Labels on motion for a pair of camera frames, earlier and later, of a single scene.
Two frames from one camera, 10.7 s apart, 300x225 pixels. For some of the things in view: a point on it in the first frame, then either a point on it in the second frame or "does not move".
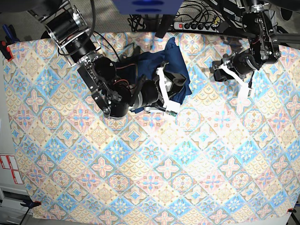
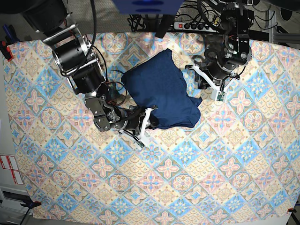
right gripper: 242,62 → 215,71
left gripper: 148,94 → 133,118
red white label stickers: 8,161 does not move
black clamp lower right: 292,210 does not move
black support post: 165,25 does not move
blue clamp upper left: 11,36 does not move
